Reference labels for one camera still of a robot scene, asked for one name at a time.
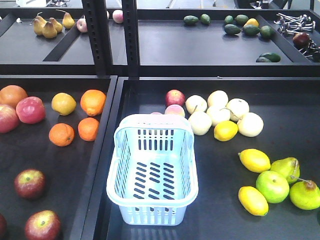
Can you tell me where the light blue plastic basket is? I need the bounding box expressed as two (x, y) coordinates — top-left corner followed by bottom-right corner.
(106, 114), (199, 226)

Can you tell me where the dark red apple back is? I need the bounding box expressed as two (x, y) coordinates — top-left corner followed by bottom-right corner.
(14, 168), (46, 200)

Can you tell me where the dark red apple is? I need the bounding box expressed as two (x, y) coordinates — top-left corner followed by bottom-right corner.
(0, 214), (7, 240)
(24, 210), (61, 240)
(14, 168), (46, 200)

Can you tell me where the dark red apple front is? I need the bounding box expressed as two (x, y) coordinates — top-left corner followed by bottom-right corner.
(24, 210), (61, 240)

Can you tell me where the orange behind apples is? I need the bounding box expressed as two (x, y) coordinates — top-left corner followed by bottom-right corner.
(0, 85), (28, 109)

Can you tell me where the red apple right stand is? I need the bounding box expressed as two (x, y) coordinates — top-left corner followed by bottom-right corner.
(165, 89), (186, 107)

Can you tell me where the white pear pile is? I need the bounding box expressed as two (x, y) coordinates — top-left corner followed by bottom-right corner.
(185, 90), (264, 137)

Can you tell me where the yellow lemon by pears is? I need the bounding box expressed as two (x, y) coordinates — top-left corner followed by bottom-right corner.
(213, 120), (238, 142)

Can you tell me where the large orange right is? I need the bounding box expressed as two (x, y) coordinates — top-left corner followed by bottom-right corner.
(80, 89), (107, 117)

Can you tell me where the small orange front right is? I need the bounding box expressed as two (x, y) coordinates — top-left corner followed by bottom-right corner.
(78, 117), (100, 142)

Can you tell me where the small orange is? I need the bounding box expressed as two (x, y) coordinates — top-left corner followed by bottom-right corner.
(78, 117), (100, 142)
(48, 123), (75, 147)

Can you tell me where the yellow round fruit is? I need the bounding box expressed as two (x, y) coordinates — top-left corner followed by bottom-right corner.
(51, 92), (77, 116)

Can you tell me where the small orange front left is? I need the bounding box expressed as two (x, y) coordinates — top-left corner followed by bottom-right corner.
(48, 123), (75, 147)

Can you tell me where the yellow lemon middle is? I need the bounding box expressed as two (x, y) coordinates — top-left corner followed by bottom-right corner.
(238, 148), (271, 173)

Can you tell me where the pink apple upper shelf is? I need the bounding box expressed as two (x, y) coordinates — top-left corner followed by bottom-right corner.
(76, 17), (88, 33)

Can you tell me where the yellow lemon front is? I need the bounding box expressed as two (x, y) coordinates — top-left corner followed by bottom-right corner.
(238, 186), (269, 217)

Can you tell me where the pink red apple right pair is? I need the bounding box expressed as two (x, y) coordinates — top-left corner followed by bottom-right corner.
(15, 96), (46, 124)

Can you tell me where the green apple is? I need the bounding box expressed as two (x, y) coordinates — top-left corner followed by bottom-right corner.
(255, 170), (290, 204)

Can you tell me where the yellow brown pear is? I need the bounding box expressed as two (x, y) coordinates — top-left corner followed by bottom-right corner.
(57, 9), (76, 30)
(33, 12), (47, 36)
(42, 21), (58, 39)

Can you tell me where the green pear back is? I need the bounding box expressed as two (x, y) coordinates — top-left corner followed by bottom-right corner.
(270, 157), (300, 185)

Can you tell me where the green pear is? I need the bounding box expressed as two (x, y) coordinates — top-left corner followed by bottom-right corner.
(289, 178), (320, 210)
(270, 157), (300, 185)

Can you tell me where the red apple left pair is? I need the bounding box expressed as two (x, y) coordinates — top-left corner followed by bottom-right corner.
(0, 104), (20, 134)

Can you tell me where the dark red pomegranate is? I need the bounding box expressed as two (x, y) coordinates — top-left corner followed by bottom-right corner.
(292, 32), (310, 48)

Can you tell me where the green pear front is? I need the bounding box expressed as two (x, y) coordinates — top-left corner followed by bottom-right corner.
(289, 178), (320, 210)

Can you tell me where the metal utensil pile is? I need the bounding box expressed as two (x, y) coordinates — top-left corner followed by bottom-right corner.
(274, 12), (320, 63)

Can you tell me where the black perforated shelf post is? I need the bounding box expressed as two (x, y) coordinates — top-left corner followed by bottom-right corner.
(81, 0), (113, 77)

